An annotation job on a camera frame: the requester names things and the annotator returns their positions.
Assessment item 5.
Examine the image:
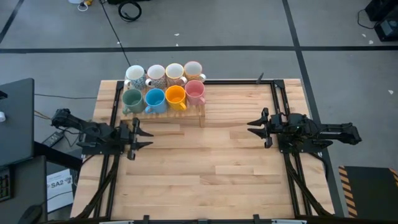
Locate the black equipment box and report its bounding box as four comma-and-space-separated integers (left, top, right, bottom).
373, 16, 398, 43
364, 0, 398, 22

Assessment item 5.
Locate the hazard-striped black mat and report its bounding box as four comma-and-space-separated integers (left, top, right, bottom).
338, 165, 398, 219

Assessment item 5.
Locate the slatted wooden shelf riser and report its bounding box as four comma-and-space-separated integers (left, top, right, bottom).
119, 77, 207, 129

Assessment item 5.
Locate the plain yellow mug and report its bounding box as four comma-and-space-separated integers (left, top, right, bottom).
164, 85, 188, 112

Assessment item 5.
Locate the black geometric patterned mug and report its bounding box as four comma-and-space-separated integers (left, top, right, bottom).
144, 63, 167, 90

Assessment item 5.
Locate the white printed paper sheet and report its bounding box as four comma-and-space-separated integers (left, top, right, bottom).
46, 168, 76, 214

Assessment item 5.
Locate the plain pink mug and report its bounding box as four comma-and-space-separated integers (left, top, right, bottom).
184, 79, 207, 107

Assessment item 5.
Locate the black power adapter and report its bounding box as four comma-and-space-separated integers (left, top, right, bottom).
41, 131, 65, 148

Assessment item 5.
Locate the thin black floor cable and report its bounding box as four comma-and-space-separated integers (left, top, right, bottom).
34, 93, 98, 100
99, 0, 133, 68

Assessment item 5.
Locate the yellow-brown floor cable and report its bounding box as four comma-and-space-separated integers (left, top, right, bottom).
34, 110, 55, 122

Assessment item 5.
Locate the grey desk top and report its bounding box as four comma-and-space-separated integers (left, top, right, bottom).
0, 77, 35, 167

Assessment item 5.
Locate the teal-rimmed blue patterned mug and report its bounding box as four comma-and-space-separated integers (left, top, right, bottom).
123, 64, 147, 91

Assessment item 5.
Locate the coiled black cable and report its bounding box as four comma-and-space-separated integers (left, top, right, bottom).
118, 0, 143, 23

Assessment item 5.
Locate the coloured button panel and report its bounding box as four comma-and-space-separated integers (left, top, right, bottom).
0, 166, 14, 203

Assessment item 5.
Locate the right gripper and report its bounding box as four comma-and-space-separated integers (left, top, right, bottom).
246, 107, 292, 149

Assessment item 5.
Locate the yellow dot patterned mug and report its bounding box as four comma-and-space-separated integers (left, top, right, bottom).
183, 60, 207, 83

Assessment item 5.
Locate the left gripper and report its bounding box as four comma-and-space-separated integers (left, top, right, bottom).
119, 117, 155, 161

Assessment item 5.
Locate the black computer mouse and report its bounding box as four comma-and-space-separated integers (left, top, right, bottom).
17, 203, 44, 224

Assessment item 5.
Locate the red leaf patterned mug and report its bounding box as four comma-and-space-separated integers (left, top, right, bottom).
164, 62, 188, 88

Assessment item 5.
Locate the plain blue mug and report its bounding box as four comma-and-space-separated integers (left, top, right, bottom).
144, 88, 168, 115

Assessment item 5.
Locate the plain green mug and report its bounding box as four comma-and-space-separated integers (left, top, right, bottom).
121, 88, 146, 116

